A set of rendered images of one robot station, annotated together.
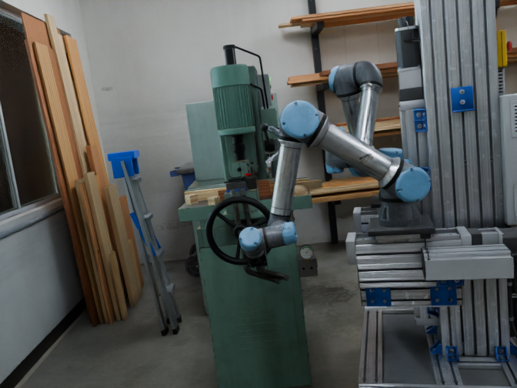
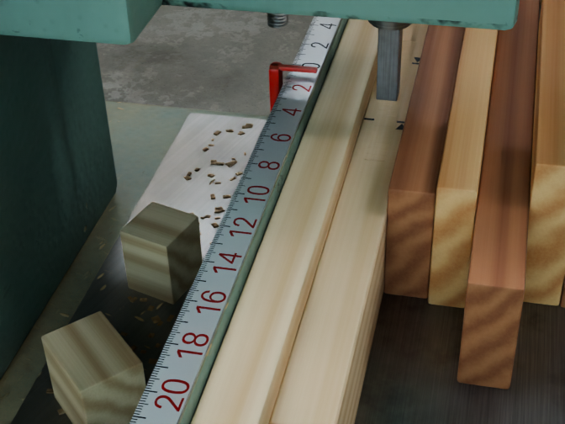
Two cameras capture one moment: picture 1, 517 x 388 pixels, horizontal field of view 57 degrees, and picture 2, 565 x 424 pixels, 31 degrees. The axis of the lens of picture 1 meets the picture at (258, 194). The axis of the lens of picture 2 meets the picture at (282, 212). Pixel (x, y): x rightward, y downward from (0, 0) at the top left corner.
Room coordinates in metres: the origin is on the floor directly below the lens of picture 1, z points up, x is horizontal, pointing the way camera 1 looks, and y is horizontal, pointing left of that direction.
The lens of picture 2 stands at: (2.23, 0.45, 1.17)
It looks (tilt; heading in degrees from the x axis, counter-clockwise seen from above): 36 degrees down; 280
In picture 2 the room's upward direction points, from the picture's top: 2 degrees counter-clockwise
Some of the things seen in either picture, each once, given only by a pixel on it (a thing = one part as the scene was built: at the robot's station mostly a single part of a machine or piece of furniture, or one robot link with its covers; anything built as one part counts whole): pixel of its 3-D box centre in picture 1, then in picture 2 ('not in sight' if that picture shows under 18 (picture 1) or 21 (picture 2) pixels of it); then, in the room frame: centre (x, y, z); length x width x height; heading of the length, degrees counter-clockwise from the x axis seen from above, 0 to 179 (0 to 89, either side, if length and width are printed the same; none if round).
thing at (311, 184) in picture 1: (263, 189); (410, 56); (2.24, -0.03, 0.92); 0.55 x 0.02 x 0.04; 86
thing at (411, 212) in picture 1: (398, 209); not in sight; (1.70, -0.50, 0.87); 0.15 x 0.15 x 0.10
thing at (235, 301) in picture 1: (258, 295); not in sight; (2.37, 0.06, 0.36); 0.58 x 0.45 x 0.71; 176
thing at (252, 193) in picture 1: (242, 199); not in sight; (2.05, 0.07, 0.92); 0.15 x 0.13 x 0.09; 86
